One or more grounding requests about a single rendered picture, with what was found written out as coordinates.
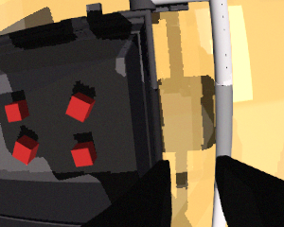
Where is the dark grey plastic tray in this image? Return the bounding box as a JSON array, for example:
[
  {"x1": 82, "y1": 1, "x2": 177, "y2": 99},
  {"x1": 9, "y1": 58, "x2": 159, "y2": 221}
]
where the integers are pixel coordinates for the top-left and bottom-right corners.
[{"x1": 0, "y1": 0, "x2": 190, "y2": 227}]

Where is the small red block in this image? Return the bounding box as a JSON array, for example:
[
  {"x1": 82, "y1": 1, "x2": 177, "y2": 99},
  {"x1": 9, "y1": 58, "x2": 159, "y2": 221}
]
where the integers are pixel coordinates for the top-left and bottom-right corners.
[
  {"x1": 66, "y1": 92, "x2": 96, "y2": 122},
  {"x1": 5, "y1": 99, "x2": 29, "y2": 122},
  {"x1": 12, "y1": 135, "x2": 40, "y2": 164},
  {"x1": 71, "y1": 141, "x2": 98, "y2": 166}
]

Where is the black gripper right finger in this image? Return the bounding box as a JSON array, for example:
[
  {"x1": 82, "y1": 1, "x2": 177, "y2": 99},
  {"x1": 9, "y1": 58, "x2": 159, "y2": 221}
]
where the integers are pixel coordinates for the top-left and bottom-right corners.
[{"x1": 215, "y1": 155, "x2": 284, "y2": 227}]

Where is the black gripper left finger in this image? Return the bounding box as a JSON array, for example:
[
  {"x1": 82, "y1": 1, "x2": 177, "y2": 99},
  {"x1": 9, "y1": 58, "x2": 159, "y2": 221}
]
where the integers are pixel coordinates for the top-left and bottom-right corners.
[{"x1": 79, "y1": 159, "x2": 172, "y2": 227}]

